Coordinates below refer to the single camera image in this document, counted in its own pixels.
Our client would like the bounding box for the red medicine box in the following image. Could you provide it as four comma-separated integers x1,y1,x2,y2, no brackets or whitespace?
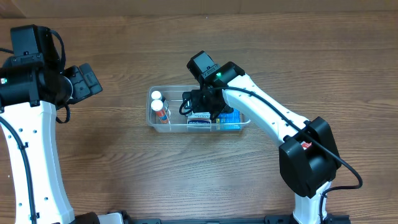
301,141,312,150

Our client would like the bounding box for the black bottle white cap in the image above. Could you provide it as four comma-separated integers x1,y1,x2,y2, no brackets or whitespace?
150,91,169,110

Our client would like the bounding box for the blue medicine box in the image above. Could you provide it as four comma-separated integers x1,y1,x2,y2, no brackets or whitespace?
215,109,241,131

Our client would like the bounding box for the clear plastic container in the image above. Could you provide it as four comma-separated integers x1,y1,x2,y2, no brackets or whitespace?
146,85,251,133

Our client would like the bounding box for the white plaster box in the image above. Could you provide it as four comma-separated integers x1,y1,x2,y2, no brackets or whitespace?
187,112,211,124

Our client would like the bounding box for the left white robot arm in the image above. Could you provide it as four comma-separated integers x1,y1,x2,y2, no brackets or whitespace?
1,25,124,224

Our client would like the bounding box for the orange tube white cap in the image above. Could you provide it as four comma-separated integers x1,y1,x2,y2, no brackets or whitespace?
150,100,171,124

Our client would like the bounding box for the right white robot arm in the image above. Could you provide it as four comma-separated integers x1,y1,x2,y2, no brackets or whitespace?
180,51,341,223

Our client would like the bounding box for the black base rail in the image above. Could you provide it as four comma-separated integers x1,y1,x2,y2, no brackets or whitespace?
130,213,351,224

